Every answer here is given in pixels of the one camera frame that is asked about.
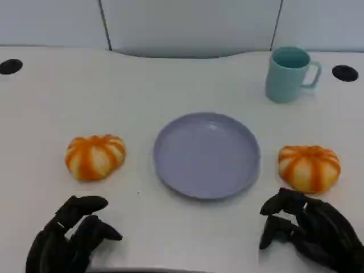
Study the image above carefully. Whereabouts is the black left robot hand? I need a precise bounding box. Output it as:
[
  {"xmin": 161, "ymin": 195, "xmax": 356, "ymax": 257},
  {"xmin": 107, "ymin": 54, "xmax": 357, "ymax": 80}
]
[{"xmin": 25, "ymin": 195, "xmax": 123, "ymax": 273}]

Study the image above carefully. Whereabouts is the grey partition panel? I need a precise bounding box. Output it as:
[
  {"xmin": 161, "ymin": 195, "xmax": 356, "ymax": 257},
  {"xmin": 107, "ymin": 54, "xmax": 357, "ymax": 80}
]
[{"xmin": 99, "ymin": 0, "xmax": 283, "ymax": 59}]

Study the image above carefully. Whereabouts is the lilac plate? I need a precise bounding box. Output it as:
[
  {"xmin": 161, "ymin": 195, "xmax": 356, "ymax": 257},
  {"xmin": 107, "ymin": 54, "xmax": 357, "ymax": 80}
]
[{"xmin": 153, "ymin": 112, "xmax": 261, "ymax": 201}]

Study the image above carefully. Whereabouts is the pale green mug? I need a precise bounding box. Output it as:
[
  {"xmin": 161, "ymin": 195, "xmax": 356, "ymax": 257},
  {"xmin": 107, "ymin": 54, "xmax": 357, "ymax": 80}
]
[{"xmin": 265, "ymin": 47, "xmax": 322, "ymax": 104}]

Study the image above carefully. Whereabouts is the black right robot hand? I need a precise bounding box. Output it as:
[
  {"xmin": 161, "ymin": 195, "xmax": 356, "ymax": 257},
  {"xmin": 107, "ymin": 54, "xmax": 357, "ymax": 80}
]
[{"xmin": 259, "ymin": 187, "xmax": 364, "ymax": 273}]

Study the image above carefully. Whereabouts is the black table cable grommet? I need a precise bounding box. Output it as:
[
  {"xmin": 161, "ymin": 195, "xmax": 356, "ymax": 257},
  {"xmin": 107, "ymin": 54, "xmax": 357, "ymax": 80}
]
[
  {"xmin": 0, "ymin": 59, "xmax": 23, "ymax": 76},
  {"xmin": 332, "ymin": 65, "xmax": 359, "ymax": 82}
]

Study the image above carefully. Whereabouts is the orange and white toy bread roll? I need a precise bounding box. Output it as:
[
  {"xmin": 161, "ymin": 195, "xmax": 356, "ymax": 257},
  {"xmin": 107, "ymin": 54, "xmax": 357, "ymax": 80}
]
[
  {"xmin": 278, "ymin": 145, "xmax": 341, "ymax": 195},
  {"xmin": 64, "ymin": 134, "xmax": 127, "ymax": 181}
]

